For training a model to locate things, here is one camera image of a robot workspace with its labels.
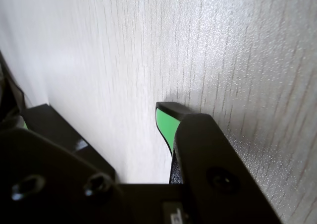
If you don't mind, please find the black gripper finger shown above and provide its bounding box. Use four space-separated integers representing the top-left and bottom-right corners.
0 114 134 224
155 101 283 224

